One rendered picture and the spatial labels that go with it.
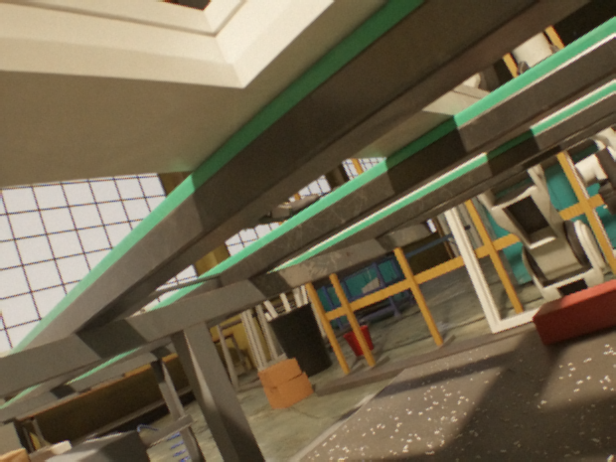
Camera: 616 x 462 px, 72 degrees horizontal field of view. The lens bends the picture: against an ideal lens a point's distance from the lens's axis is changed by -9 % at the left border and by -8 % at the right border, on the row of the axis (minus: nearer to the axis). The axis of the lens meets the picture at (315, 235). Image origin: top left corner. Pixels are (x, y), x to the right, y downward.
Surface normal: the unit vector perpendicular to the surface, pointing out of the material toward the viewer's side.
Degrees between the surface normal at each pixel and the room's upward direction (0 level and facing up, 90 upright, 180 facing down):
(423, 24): 90
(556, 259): 115
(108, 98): 180
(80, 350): 90
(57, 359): 90
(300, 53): 180
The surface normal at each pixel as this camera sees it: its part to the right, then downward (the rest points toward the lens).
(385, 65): -0.59, 0.15
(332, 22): 0.40, 0.91
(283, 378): 0.41, -0.31
